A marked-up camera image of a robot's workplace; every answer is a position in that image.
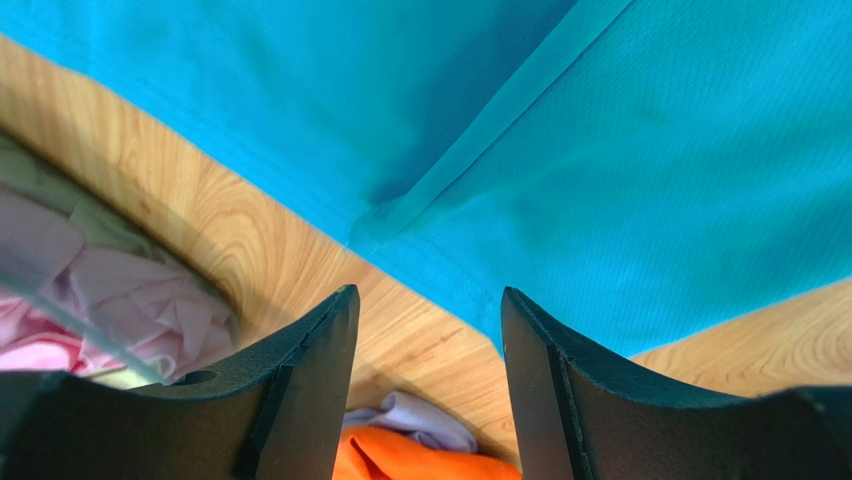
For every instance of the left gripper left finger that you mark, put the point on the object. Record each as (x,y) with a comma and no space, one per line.
(271,411)

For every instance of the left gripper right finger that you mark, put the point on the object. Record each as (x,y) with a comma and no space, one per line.
(582,411)

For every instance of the teal t shirt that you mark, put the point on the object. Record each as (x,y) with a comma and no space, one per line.
(643,170)

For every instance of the folded orange t shirt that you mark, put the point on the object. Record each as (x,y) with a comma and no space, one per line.
(370,453)

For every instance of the folded lavender t shirt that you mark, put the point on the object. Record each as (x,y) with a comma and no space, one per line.
(417,420)

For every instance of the translucent grey plastic bin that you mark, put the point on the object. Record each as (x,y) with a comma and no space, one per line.
(87,292)

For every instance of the pink t shirt in bin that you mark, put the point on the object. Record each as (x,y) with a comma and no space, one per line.
(188,323)

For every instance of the beige t shirt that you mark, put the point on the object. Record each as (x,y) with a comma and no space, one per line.
(59,244)

